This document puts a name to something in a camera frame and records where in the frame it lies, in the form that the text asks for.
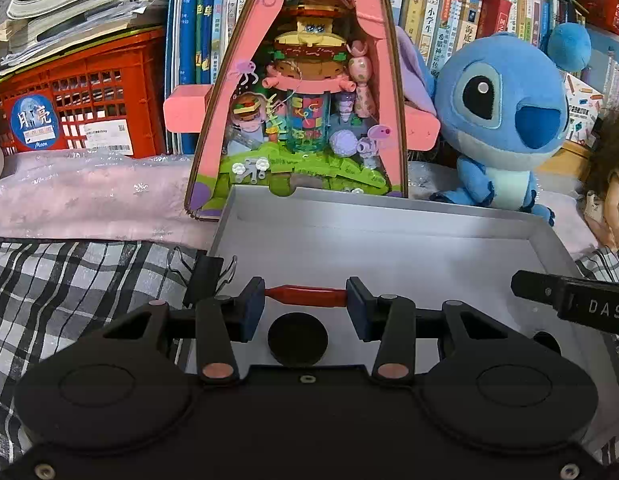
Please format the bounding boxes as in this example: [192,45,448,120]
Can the white patterned stationery box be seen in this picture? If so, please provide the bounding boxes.
[563,73,603,148]

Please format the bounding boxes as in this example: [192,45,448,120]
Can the wooden drawer box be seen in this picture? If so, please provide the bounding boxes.
[536,141,593,182]

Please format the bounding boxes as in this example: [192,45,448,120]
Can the stack of books on crate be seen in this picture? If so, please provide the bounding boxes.
[0,0,168,75]

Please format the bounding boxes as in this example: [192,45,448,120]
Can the black white plaid cloth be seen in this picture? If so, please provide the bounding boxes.
[0,237,202,468]

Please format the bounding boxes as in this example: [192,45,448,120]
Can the red plastic crate left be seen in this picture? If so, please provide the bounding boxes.
[0,27,165,158]

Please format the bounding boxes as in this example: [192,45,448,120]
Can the pink glittery cloth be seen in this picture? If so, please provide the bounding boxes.
[0,151,216,249]

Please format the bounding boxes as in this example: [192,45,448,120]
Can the blue Stitch plush toy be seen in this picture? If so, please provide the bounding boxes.
[395,28,570,224]

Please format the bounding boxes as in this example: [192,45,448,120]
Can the pink triangular diorama toy house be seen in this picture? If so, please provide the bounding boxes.
[164,0,439,220]

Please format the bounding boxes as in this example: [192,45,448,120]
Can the brown haired baby doll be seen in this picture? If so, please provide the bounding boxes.
[584,109,619,252]

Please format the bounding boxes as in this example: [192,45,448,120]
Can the black binder clip on box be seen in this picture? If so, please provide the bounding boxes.
[168,247,238,309]

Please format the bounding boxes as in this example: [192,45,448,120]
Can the white cardboard box tray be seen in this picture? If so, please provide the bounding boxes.
[195,185,619,448]

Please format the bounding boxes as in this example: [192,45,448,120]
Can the red marker pen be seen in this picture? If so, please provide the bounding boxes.
[264,285,347,308]

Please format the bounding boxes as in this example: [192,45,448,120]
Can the black round lid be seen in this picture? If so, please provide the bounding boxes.
[267,312,329,366]

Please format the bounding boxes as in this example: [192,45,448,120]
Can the row of upright books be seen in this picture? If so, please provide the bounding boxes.
[164,0,619,156]

